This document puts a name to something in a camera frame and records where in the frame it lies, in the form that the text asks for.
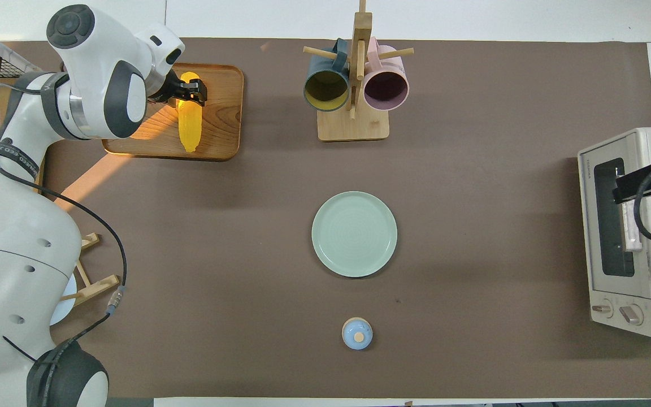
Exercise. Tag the yellow corn cob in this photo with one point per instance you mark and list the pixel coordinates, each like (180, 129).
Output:
(190, 127)

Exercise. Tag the dark blue mug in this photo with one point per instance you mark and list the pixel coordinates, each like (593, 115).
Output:
(326, 90)

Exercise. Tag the wooden mug rack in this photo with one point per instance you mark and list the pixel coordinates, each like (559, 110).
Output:
(354, 127)

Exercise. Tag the pale green plate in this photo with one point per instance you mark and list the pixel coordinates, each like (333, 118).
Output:
(354, 234)

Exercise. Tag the white toaster oven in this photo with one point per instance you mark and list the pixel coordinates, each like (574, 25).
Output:
(602, 271)

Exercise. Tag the light blue plate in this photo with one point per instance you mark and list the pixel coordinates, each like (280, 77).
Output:
(64, 305)

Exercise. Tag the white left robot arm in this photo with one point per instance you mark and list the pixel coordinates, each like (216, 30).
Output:
(14, 254)

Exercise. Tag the pink mug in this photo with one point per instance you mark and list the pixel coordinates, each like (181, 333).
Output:
(386, 90)

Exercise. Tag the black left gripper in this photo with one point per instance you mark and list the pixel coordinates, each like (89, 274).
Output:
(166, 90)

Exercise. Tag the wooden tray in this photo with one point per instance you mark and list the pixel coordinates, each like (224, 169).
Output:
(224, 130)

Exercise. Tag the brown table mat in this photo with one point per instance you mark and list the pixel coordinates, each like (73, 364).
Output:
(472, 254)

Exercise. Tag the wooden plate rack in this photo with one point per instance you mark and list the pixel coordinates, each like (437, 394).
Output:
(99, 282)

